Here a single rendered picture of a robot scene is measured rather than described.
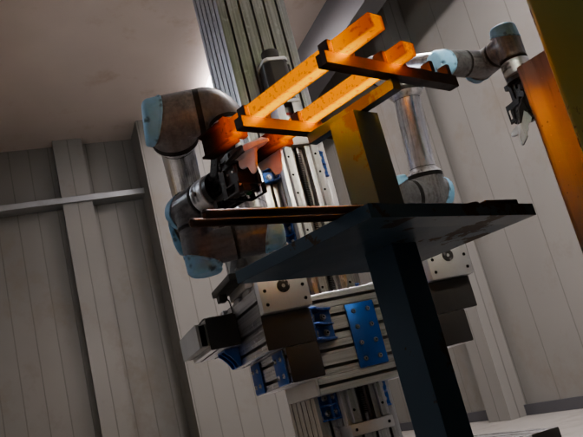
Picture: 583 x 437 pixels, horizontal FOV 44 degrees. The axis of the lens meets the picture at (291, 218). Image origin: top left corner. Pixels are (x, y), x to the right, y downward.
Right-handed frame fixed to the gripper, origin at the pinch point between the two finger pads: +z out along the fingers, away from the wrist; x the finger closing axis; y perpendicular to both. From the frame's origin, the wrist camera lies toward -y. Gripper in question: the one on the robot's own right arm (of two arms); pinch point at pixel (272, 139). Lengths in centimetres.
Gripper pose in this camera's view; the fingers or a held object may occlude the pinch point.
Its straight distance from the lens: 138.4
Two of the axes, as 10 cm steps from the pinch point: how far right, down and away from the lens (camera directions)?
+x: -7.4, 0.1, -6.7
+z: 6.3, -3.5, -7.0
